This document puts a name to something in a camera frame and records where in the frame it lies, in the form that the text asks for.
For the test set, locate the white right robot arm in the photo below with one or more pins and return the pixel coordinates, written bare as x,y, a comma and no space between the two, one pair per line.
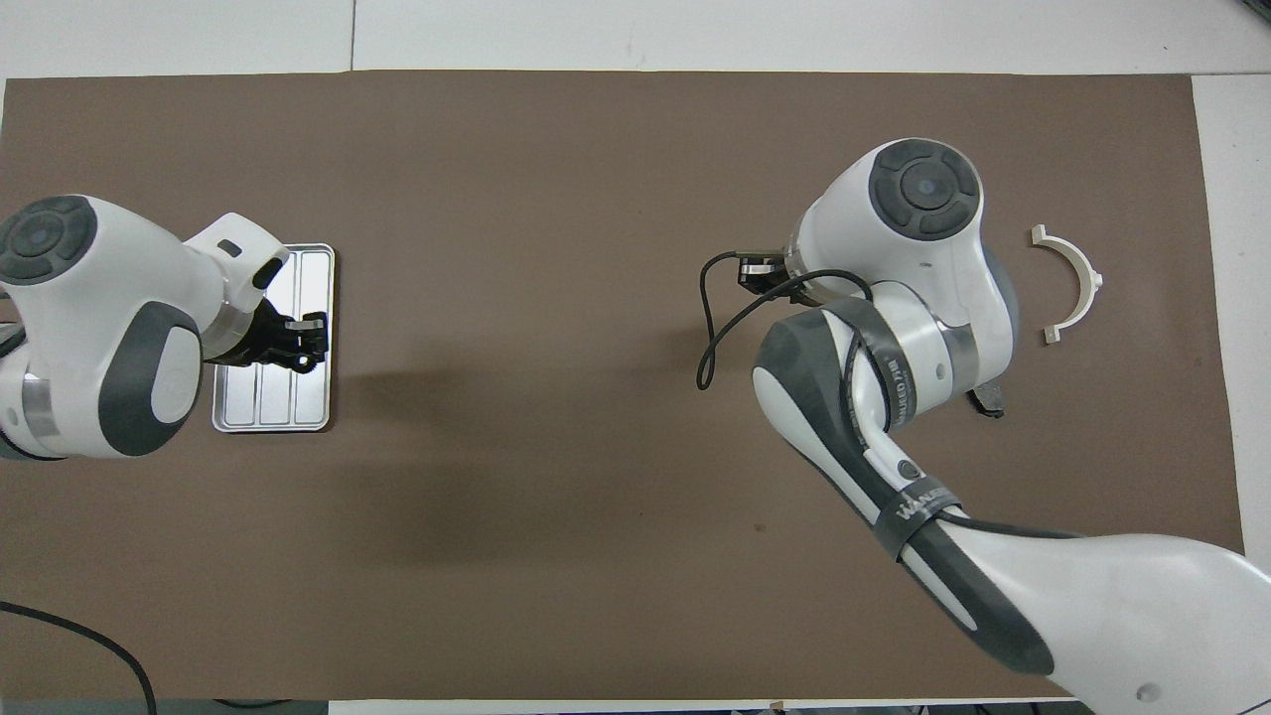
923,258

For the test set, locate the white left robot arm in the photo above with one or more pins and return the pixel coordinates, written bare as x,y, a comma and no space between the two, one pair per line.
89,318

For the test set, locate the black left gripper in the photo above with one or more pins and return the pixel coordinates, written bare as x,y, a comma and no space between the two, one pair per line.
253,338

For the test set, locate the white semicircular bracket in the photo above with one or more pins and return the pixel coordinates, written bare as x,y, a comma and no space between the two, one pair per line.
1080,257

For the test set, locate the long grey brake pad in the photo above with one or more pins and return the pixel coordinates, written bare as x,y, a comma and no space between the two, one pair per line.
991,407

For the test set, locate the brown table mat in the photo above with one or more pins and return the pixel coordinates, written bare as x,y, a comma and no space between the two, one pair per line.
556,199

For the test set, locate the silver metal tray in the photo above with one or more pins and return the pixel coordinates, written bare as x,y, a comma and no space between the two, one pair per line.
298,397

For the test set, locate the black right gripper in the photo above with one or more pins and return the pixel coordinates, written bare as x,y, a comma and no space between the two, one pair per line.
763,276

